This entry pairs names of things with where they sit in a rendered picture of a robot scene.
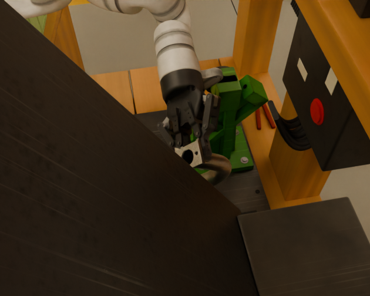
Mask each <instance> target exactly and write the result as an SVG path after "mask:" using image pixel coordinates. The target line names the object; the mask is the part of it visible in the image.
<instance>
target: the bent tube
mask: <svg viewBox="0 0 370 296"><path fill-rule="evenodd" d="M175 152H176V153H177V154H178V155H179V156H180V157H181V158H182V159H184V160H185V161H186V162H187V163H188V164H189V165H191V167H192V168H194V169H195V168H198V169H205V170H209V171H207V172H205V173H203V174H201V175H202V176H203V177H204V178H205V179H206V180H207V181H208V182H209V183H211V184H212V185H213V186H214V185H216V184H218V183H220V182H222V181H223V180H225V179H226V178H227V177H228V176H229V175H230V173H231V163H230V161H229V159H228V158H226V157H224V156H222V155H220V154H216V153H212V156H211V160H210V161H209V162H205V161H204V155H203V150H202V146H201V141H200V140H196V141H195V142H192V143H190V144H188V145H187V146H184V147H182V148H181V149H178V150H176V151H175Z"/></svg>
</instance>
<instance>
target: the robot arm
mask: <svg viewBox="0 0 370 296"><path fill-rule="evenodd" d="M5 1H6V2H7V3H8V4H9V5H10V6H11V7H13V9H15V10H16V11H17V12H18V13H19V14H21V15H22V16H23V17H24V18H25V19H28V18H33V17H36V16H41V15H46V14H51V13H53V12H56V11H59V10H61V9H63V8H65V7H66V6H68V5H69V4H70V3H71V1H72V0H5ZM87 1H89V2H90V3H91V4H93V5H95V6H97V7H99V8H102V9H104V10H107V11H112V12H118V13H122V14H130V15H133V14H137V13H139V12H140V11H141V10H142V9H143V8H146V9H148V11H149V12H150V13H151V14H152V15H153V17H154V18H155V20H156V22H157V26H158V27H157V28H156V29H155V31H154V46H155V50H156V56H157V70H158V74H159V81H160V87H161V90H162V97H163V100H164V101H165V103H166V105H167V112H166V116H167V117H166V118H165V120H164V121H163V123H162V122H158V124H157V128H158V130H159V131H160V133H161V134H162V136H163V137H164V139H165V141H166V142H167V144H168V145H169V147H175V148H178V149H181V148H182V147H184V146H187V145H188V144H190V143H191V138H190V135H191V134H192V129H191V127H192V128H193V131H194V134H195V137H197V139H196V140H200V141H201V146H202V150H203V155H204V161H205V162H209V161H210V160H211V156H212V151H211V146H210V142H209V137H210V134H211V133H212V132H215V131H216V130H217V125H218V117H219V112H220V103H221V97H219V96H216V95H214V94H211V93H208V94H207V95H206V94H205V93H204V92H205V90H206V89H208V88H210V87H212V86H213V85H215V84H216V83H218V82H219V81H221V80H222V79H223V73H222V70H221V69H219V68H211V69H206V70H200V65H199V61H198V59H197V56H196V53H195V50H194V45H193V40H192V37H191V33H190V11H189V6H188V4H187V1H186V0H87ZM210 120H211V122H210ZM172 123H173V125H172ZM183 137H184V141H183Z"/></svg>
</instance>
